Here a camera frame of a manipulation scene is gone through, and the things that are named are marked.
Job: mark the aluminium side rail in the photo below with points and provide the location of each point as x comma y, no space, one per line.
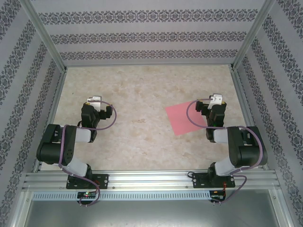
239,89
54,104

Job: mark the aluminium corner post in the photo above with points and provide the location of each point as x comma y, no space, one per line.
48,37
251,37

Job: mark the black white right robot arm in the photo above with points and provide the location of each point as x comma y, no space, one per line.
251,149

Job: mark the pink cloth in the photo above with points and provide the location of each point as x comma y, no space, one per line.
180,118

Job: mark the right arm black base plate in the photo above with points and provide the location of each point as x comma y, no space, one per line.
200,180

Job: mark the long aluminium mounting rail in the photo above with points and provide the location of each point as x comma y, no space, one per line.
151,180

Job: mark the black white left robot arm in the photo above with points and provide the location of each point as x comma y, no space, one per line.
54,146

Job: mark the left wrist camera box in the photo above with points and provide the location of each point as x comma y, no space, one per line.
94,100

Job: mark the grey sheet metal shelf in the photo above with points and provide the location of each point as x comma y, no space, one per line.
151,215

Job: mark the circuit board with green light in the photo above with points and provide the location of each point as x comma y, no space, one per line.
87,194

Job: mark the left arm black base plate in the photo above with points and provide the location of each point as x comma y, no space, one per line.
101,180

